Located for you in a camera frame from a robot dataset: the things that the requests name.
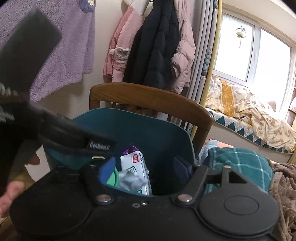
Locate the floral yellow bedding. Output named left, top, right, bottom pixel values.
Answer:
left=205, top=74, right=296, bottom=153

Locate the white green wipes pack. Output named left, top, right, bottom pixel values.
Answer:
left=120, top=151, right=153, bottom=195

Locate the pink puffer jacket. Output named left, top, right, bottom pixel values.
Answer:
left=170, top=0, right=196, bottom=94

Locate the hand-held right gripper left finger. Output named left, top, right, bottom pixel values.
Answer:
left=80, top=157, right=116, bottom=205

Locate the wooden chair with black seat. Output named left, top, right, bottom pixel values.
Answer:
left=89, top=83, right=213, bottom=151

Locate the purple snack wrapper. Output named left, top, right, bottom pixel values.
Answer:
left=122, top=144, right=139, bottom=156

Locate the white blue plastic wrapper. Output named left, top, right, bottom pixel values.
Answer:
left=118, top=168, right=145, bottom=192

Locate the purple fleece garment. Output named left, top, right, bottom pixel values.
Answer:
left=0, top=0, right=96, bottom=102

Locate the teal plastic bin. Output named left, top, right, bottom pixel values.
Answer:
left=44, top=108, right=198, bottom=197

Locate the brown fleece blanket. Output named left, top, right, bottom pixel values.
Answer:
left=268, top=162, right=296, bottom=241

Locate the grey curtain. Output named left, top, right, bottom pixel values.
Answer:
left=186, top=0, right=222, bottom=139

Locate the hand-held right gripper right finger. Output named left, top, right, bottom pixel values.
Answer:
left=173, top=156, right=255, bottom=205

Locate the person's left hand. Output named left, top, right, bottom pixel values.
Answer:
left=0, top=152, right=40, bottom=218

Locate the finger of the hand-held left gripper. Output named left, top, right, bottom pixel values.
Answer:
left=35, top=104, right=117, bottom=158

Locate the hanging window ornament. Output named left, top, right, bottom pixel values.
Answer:
left=235, top=27, right=246, bottom=49

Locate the quilt with triangle border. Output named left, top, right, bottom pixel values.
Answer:
left=206, top=108, right=292, bottom=154

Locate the pink fleece garment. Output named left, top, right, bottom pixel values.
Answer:
left=103, top=0, right=148, bottom=82

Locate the teal plaid blanket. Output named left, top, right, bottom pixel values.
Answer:
left=198, top=139, right=275, bottom=193

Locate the white framed window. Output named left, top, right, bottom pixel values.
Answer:
left=213, top=13, right=296, bottom=112

